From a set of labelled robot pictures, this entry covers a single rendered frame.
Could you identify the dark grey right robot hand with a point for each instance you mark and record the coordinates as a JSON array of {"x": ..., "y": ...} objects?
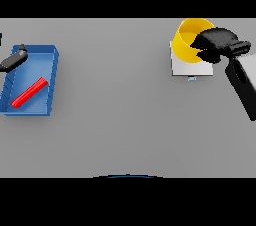
[{"x": 216, "y": 44}]

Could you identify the red beaker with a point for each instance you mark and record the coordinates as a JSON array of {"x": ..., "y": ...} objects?
[{"x": 29, "y": 92}]

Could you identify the blue tray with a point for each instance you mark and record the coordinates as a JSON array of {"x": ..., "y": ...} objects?
[{"x": 33, "y": 80}]

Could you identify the yellow bowl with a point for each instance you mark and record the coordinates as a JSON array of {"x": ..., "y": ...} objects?
[{"x": 186, "y": 43}]

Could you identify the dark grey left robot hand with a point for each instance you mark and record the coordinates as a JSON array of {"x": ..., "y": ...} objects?
[{"x": 14, "y": 59}]

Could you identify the pale square measuring scale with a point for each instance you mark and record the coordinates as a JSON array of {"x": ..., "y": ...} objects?
[{"x": 190, "y": 68}]

